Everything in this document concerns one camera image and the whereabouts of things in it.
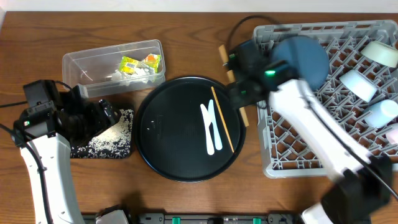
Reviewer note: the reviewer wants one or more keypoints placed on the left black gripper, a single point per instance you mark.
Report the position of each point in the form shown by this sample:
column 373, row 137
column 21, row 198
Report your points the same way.
column 94, row 112

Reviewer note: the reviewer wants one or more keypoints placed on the dark blue plate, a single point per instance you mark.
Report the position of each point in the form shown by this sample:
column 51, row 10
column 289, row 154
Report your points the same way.
column 307, row 56

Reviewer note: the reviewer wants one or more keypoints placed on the grey dishwasher rack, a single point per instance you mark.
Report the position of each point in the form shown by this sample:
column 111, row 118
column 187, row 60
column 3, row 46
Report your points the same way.
column 284, row 152

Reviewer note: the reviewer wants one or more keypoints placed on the light blue rice bowl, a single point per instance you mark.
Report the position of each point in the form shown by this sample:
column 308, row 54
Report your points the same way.
column 357, row 83

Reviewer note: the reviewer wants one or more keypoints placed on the white tissue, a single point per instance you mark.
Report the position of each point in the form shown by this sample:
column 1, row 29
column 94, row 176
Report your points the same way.
column 143, row 75

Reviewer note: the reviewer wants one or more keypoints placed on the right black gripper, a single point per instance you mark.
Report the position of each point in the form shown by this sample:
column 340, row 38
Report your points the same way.
column 237, row 101

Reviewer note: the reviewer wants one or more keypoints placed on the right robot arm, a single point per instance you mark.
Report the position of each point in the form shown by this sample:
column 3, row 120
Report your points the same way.
column 362, row 182

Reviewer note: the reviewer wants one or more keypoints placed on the white plastic spoon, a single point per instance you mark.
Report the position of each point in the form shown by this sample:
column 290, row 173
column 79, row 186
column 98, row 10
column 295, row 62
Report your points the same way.
column 206, row 119

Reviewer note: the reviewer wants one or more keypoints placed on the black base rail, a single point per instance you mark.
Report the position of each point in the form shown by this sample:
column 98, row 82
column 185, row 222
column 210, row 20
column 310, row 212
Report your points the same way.
column 159, row 218

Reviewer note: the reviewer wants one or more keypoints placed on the spilled rice grains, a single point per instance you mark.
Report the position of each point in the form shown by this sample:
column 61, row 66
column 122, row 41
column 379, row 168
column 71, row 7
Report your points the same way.
column 114, row 143

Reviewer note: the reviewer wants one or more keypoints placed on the small light blue cup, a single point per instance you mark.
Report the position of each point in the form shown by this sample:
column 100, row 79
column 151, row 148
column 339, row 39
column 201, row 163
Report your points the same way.
column 381, row 113

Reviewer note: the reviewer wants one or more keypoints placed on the round black serving tray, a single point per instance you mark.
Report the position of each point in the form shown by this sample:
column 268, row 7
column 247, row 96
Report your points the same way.
column 169, row 131

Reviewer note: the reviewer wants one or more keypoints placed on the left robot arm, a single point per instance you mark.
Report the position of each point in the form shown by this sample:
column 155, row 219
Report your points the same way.
column 48, row 163

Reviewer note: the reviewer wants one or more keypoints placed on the black rectangular tray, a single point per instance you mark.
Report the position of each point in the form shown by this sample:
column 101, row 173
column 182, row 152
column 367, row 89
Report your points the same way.
column 100, row 116

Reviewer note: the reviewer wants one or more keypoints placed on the yellow green snack wrapper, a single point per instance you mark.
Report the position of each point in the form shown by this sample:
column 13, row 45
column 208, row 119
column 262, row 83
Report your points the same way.
column 146, row 66

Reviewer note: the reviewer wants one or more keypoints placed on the clear plastic waste bin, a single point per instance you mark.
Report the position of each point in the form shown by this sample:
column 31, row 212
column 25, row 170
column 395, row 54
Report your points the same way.
column 89, row 68

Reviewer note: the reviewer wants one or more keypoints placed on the wooden chopstick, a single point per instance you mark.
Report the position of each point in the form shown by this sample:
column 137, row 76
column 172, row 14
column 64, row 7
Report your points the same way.
column 222, row 119
column 230, row 76

